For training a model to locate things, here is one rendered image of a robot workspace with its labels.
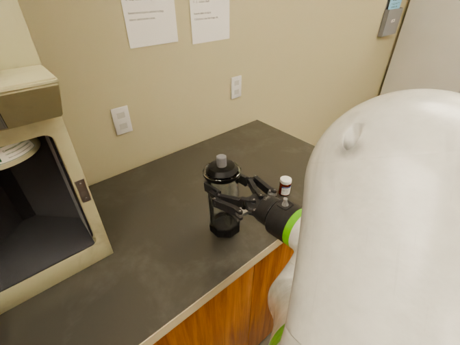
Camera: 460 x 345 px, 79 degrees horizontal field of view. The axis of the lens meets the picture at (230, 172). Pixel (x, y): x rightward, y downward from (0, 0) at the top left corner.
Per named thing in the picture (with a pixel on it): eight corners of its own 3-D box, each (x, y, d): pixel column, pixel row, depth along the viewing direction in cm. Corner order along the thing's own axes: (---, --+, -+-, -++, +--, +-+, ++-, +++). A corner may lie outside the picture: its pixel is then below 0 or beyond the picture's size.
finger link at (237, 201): (257, 209, 72) (255, 213, 71) (218, 202, 76) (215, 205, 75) (257, 198, 70) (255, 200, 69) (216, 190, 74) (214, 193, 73)
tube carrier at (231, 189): (202, 223, 91) (195, 169, 79) (226, 209, 97) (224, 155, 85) (222, 241, 84) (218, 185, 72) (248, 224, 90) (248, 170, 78)
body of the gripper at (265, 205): (288, 194, 67) (261, 180, 74) (264, 210, 63) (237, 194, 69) (287, 218, 71) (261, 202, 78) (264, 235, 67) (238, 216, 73)
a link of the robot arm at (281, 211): (281, 254, 64) (306, 234, 69) (283, 214, 58) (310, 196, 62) (262, 239, 68) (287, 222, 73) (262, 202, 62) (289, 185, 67)
